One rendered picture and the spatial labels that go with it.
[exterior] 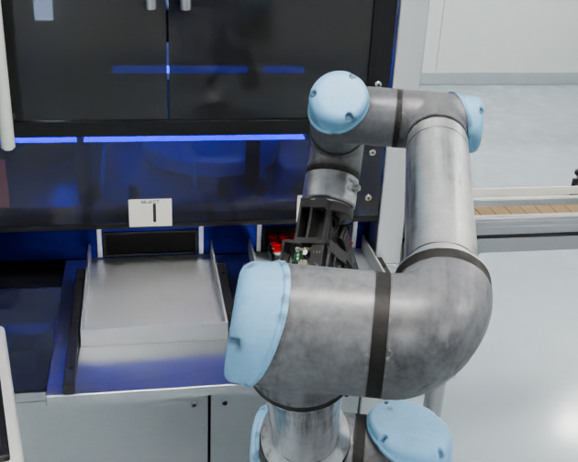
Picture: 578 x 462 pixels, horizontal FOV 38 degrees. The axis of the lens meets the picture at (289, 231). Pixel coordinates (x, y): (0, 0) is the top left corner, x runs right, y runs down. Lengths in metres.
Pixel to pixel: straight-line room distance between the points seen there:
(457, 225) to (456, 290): 0.11
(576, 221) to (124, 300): 1.08
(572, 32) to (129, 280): 5.77
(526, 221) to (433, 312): 1.31
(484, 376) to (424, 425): 1.97
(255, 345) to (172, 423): 1.25
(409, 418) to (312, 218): 0.30
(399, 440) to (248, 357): 0.42
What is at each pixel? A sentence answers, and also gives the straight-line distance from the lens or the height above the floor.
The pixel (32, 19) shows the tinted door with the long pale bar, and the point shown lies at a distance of 1.60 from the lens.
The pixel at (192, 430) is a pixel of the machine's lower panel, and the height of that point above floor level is 0.47.
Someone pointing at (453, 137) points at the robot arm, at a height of 1.40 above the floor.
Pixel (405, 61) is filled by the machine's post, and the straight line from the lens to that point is 1.67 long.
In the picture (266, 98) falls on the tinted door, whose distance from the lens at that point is 1.64.
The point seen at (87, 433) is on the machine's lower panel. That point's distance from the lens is 1.98.
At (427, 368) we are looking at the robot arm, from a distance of 0.74.
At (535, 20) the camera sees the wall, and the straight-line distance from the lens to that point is 6.97.
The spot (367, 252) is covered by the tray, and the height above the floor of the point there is 0.90.
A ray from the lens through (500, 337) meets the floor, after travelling 3.35.
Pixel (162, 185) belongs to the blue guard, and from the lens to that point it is 1.67.
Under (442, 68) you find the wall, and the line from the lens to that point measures 6.77.
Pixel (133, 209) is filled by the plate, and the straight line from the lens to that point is 1.69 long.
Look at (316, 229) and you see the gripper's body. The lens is 1.11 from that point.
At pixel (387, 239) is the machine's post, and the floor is 0.94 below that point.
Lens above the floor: 1.71
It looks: 25 degrees down
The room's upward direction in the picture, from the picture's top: 3 degrees clockwise
